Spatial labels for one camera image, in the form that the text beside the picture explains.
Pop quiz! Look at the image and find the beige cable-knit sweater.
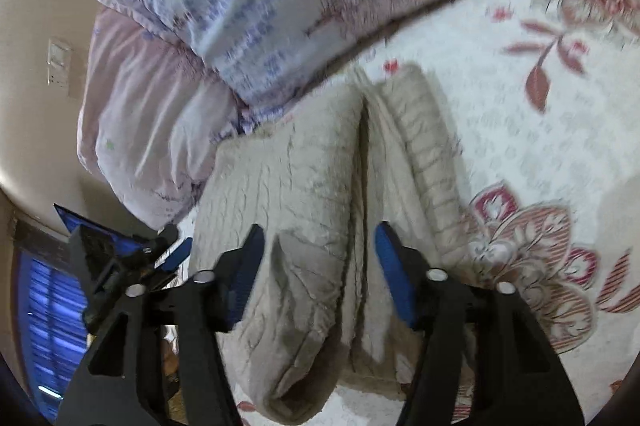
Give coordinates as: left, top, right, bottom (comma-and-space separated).
190, 63, 470, 425

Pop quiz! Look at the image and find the window with blue light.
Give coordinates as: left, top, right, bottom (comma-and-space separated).
16, 253, 87, 422

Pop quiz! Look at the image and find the pink lower pillow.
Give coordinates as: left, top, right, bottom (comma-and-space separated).
77, 8, 241, 230

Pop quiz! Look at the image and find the white floral bedspread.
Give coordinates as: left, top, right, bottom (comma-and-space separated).
231, 0, 639, 425

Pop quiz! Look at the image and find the white wall switch plate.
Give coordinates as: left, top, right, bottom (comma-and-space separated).
47, 38, 73, 89

